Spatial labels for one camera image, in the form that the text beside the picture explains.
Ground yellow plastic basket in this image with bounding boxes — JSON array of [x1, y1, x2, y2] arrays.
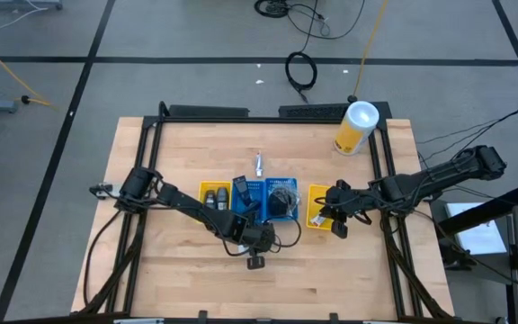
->
[[307, 183, 339, 231], [198, 180, 233, 224]]

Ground white flat panel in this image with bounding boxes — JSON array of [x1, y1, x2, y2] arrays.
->
[[444, 202, 511, 257]]

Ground black coiled floor cable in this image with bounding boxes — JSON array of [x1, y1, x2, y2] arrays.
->
[[284, 50, 319, 103]]

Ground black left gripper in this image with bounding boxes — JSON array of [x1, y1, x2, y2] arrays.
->
[[227, 214, 278, 270]]

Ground white thin floor cable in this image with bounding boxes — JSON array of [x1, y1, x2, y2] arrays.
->
[[0, 5, 52, 46]]

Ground black desk beam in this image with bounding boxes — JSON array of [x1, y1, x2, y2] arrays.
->
[[438, 184, 518, 238]]

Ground thick black cable bundle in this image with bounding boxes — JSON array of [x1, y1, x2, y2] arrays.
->
[[82, 209, 123, 311]]

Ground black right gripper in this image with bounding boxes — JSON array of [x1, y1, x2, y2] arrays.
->
[[315, 179, 380, 239]]

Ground yellow cable with black plug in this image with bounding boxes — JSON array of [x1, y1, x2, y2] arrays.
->
[[0, 31, 58, 112], [351, 0, 390, 104]]

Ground black tangled floor cable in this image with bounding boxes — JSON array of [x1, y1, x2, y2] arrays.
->
[[253, 0, 367, 54]]

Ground blue plastic basket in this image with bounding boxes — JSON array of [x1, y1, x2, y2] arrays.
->
[[230, 179, 267, 224], [263, 177, 300, 222]]

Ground black vented panel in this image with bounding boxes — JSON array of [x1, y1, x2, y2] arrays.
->
[[278, 101, 393, 121]]

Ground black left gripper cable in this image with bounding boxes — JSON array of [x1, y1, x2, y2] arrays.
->
[[265, 214, 303, 249]]

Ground black table frame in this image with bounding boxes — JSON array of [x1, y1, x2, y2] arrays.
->
[[70, 101, 457, 324]]

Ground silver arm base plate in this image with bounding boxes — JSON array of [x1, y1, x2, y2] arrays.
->
[[89, 182, 123, 200]]

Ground yellow white canister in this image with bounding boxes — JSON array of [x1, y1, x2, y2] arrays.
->
[[333, 100, 380, 157]]

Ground bagged grey round disc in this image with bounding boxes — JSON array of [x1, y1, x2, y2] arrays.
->
[[267, 187, 294, 218]]

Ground black flat panel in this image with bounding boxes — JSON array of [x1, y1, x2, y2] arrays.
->
[[167, 103, 250, 119]]

